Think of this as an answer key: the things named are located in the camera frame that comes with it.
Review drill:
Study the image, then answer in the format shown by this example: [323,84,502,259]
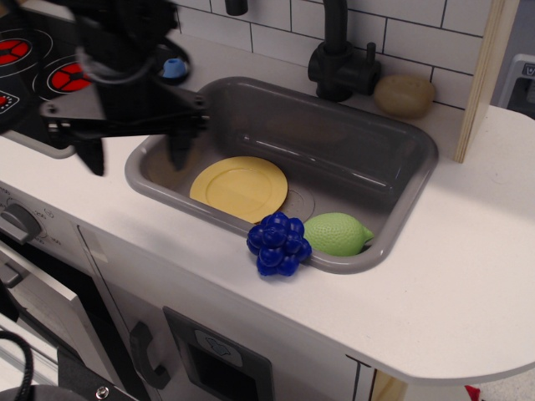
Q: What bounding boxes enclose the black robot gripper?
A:
[39,53,209,176]

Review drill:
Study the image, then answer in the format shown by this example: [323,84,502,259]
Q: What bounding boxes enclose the blue toy blueberry cluster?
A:
[247,212,312,277]

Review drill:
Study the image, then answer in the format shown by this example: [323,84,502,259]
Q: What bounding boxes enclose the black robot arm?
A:
[1,1,208,175]

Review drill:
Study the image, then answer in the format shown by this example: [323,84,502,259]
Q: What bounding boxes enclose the yellow toy plate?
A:
[190,156,288,223]

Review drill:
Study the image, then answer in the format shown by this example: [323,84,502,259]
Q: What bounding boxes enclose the grey plastic sink basin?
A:
[125,77,438,274]

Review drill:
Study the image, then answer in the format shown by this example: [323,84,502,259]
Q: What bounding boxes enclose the black toy stovetop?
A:
[1,11,90,159]

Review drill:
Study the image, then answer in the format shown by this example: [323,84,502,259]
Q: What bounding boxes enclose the grey oven knob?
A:
[1,204,42,245]

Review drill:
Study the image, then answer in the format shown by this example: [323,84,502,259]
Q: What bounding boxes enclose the white oven door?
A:
[1,243,99,368]

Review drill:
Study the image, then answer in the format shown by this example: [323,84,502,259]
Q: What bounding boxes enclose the green toy lime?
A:
[304,212,375,256]

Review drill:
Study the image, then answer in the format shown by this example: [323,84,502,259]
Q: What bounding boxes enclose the black toy faucet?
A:
[308,0,381,102]

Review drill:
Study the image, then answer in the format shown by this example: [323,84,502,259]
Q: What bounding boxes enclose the grey dishwasher control panel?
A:
[163,307,275,401]

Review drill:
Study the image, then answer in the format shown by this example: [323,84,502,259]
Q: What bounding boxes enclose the beige toy potato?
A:
[374,74,436,119]

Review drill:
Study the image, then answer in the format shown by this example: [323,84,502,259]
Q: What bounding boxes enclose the light wooden side panel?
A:
[452,0,520,164]

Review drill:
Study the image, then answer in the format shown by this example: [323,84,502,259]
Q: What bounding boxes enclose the grey cabinet door handle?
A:
[129,322,171,390]

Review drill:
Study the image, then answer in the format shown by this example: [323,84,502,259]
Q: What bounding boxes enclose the black braided cable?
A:
[0,329,37,401]

